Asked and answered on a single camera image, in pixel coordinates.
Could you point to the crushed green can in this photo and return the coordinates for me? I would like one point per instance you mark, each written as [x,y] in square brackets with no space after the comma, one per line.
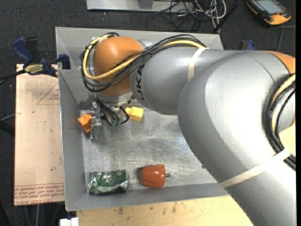
[108,182]

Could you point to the orange toy block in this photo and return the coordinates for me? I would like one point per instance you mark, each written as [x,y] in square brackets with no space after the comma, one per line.
[85,122]

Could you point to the brown cardboard board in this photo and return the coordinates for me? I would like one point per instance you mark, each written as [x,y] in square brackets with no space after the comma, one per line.
[37,138]

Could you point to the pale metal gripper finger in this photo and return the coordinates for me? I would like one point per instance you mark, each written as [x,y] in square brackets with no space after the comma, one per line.
[93,107]
[95,129]

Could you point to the orange toy bell pepper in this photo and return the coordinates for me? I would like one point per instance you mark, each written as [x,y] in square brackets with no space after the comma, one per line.
[153,176]

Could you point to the yellow toy block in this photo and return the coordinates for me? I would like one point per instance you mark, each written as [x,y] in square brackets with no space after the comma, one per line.
[136,114]

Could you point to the grey metal bin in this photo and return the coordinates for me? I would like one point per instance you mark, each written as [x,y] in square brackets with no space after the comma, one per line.
[141,147]

